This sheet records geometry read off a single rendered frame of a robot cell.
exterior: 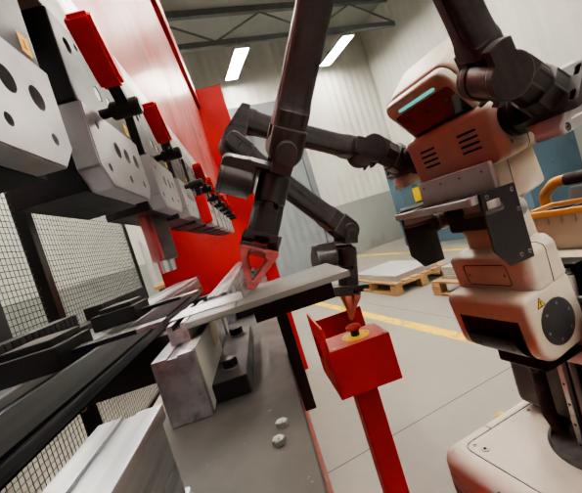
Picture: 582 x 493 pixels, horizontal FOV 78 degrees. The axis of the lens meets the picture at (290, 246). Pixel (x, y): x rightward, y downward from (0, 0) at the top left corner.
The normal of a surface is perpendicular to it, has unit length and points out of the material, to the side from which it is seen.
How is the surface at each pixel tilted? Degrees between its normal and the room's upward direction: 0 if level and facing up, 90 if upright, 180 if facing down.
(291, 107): 97
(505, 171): 90
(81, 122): 90
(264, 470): 0
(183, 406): 90
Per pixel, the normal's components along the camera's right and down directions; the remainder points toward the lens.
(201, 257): 0.10, 0.02
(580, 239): -0.88, 0.33
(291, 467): -0.29, -0.95
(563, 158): 0.33, -0.06
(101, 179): 0.28, 0.69
